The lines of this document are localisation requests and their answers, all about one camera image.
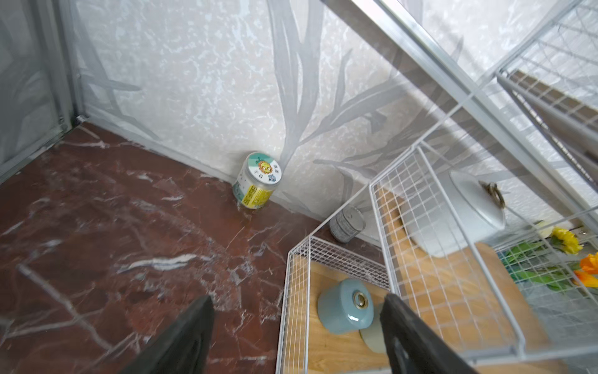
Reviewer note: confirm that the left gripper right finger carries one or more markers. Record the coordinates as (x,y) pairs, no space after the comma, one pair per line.
(413,347)

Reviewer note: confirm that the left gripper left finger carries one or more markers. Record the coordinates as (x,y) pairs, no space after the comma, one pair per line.
(183,347)

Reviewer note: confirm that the white wire shelf rack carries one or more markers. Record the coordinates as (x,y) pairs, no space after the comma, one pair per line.
(468,297)

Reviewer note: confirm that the small sage green canister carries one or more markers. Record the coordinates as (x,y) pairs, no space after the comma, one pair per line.
(373,335)

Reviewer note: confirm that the small blue-grey canister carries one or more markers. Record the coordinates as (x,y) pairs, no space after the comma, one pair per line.
(346,307)

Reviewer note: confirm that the grey tin can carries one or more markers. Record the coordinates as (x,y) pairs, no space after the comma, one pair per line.
(347,224)

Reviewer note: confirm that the white canister middle left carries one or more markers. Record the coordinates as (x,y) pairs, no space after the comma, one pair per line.
(448,212)

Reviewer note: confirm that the orange yellow artificial flowers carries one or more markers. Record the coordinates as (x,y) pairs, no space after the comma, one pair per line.
(550,257)

